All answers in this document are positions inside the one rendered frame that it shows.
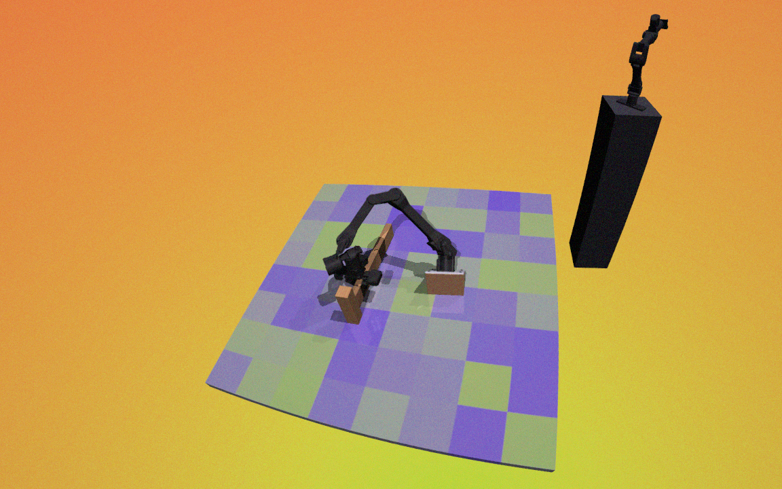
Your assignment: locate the wooden post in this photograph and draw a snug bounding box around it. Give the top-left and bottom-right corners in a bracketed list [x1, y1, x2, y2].
[335, 285, 363, 325]

